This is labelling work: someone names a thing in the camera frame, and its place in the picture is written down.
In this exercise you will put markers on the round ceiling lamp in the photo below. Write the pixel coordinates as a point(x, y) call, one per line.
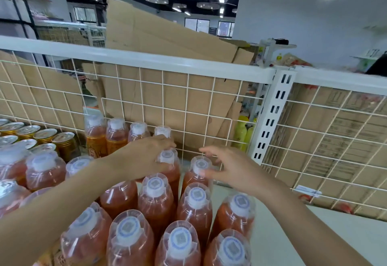
point(156, 0)
point(208, 5)

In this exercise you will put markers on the person's left hand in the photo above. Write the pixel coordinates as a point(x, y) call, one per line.
point(136, 157)

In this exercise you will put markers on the long white shelf rail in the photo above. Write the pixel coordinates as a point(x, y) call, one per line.
point(136, 56)

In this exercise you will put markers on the person's left thumb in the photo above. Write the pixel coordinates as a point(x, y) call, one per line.
point(158, 169)

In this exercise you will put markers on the plastic orange drink bottle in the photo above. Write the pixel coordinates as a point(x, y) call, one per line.
point(193, 178)
point(174, 175)

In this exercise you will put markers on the yellow drink bottle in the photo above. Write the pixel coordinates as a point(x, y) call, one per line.
point(240, 134)
point(251, 136)

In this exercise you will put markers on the cluster of gold-lid cans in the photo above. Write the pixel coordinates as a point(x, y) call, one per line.
point(45, 139)

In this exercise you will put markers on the person's right forearm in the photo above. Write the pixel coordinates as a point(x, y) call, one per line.
point(302, 238)

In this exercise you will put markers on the dark framed window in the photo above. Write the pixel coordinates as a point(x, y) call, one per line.
point(85, 14)
point(225, 29)
point(197, 25)

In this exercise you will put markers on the large brown cardboard sheet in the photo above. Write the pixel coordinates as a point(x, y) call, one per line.
point(151, 30)

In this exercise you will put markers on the white slotted upright post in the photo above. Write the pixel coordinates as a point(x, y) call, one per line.
point(273, 114)

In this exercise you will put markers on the white shelf label strip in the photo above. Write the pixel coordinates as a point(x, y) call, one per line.
point(308, 191)

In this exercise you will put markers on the creased brown cardboard sheet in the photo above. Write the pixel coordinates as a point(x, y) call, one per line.
point(39, 93)

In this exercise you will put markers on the person's left forearm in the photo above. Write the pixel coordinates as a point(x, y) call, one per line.
point(45, 214)

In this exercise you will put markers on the black metal shelf rack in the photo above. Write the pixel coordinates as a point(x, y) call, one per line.
point(24, 12)

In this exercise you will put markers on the rows of orange drink bottles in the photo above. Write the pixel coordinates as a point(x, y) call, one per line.
point(151, 208)

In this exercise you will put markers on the stacked printed cardboard boxes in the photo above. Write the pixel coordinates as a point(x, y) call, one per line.
point(347, 130)

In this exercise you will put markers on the person's right hand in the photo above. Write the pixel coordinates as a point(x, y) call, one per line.
point(242, 172)

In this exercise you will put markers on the short white shelf rail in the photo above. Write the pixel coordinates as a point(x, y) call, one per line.
point(341, 80)

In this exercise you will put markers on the person's right thumb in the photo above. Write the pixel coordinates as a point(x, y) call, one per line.
point(211, 174)

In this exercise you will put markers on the white metal shelf fixture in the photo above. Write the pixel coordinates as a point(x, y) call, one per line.
point(269, 49)

